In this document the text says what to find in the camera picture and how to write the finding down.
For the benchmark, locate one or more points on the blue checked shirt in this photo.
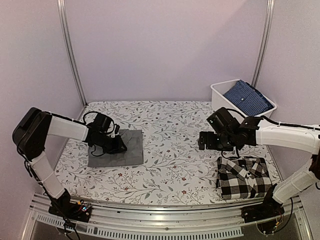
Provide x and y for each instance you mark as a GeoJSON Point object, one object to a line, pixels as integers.
{"type": "Point", "coordinates": [248, 99]}

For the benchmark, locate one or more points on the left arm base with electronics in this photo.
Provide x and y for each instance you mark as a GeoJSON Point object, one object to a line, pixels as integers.
{"type": "Point", "coordinates": [63, 207]}

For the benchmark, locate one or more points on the left aluminium frame post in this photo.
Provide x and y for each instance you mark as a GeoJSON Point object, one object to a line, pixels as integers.
{"type": "Point", "coordinates": [61, 6]}

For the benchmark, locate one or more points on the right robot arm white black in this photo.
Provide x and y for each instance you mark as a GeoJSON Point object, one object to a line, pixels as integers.
{"type": "Point", "coordinates": [304, 140]}

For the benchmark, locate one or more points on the white plastic bin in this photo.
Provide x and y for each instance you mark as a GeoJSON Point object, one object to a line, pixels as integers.
{"type": "Point", "coordinates": [218, 100]}

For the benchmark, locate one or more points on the aluminium frame post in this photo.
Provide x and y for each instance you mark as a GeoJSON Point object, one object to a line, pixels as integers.
{"type": "Point", "coordinates": [61, 6]}
{"type": "Point", "coordinates": [264, 41]}

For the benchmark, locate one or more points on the black white plaid shirt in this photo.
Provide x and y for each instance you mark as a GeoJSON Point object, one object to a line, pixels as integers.
{"type": "Point", "coordinates": [244, 178]}

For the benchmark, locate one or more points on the floral patterned table cloth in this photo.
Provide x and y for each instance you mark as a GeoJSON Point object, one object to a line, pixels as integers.
{"type": "Point", "coordinates": [174, 171]}

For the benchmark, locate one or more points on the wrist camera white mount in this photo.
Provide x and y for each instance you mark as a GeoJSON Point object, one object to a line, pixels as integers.
{"type": "Point", "coordinates": [221, 120]}
{"type": "Point", "coordinates": [115, 131]}

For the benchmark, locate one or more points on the grey long sleeve shirt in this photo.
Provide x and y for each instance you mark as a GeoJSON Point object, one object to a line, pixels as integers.
{"type": "Point", "coordinates": [133, 156]}

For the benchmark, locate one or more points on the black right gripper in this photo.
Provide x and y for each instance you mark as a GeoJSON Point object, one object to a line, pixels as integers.
{"type": "Point", "coordinates": [209, 142]}

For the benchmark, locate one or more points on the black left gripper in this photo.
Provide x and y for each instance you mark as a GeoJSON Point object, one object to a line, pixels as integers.
{"type": "Point", "coordinates": [117, 148]}

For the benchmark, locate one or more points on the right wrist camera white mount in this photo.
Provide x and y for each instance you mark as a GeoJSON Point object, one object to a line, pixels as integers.
{"type": "Point", "coordinates": [221, 120]}

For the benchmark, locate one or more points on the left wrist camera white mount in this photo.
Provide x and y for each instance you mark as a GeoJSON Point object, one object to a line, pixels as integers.
{"type": "Point", "coordinates": [115, 131]}

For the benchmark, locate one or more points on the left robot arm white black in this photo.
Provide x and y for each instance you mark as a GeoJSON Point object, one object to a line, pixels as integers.
{"type": "Point", "coordinates": [31, 134]}

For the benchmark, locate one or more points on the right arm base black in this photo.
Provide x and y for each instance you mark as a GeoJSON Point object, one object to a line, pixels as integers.
{"type": "Point", "coordinates": [268, 215]}

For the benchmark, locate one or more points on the right aluminium frame post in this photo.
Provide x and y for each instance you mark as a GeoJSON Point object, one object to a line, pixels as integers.
{"type": "Point", "coordinates": [264, 41]}

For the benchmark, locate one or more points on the aluminium front rail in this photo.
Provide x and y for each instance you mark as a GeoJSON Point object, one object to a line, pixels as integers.
{"type": "Point", "coordinates": [119, 221]}

